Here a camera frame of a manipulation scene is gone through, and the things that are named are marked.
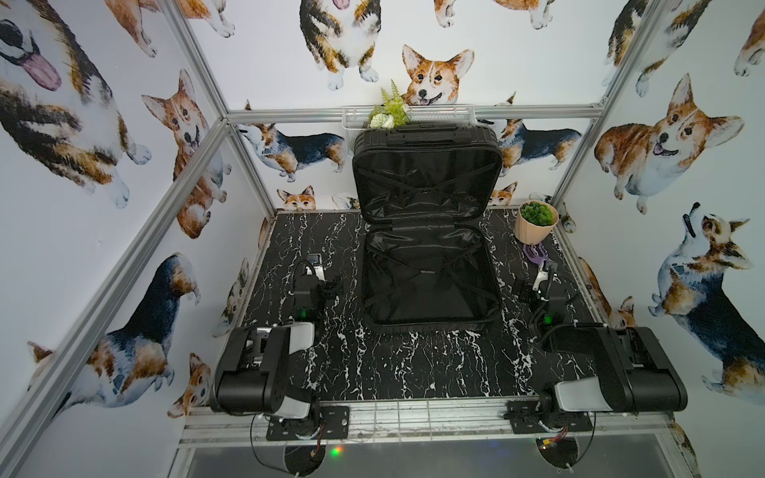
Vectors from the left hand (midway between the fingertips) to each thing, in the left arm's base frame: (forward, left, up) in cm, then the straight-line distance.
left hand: (325, 264), depth 92 cm
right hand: (-4, -64, 0) cm, 64 cm away
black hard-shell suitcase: (+23, -33, +7) cm, 41 cm away
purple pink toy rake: (+8, -73, -10) cm, 74 cm away
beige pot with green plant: (+16, -71, 0) cm, 72 cm away
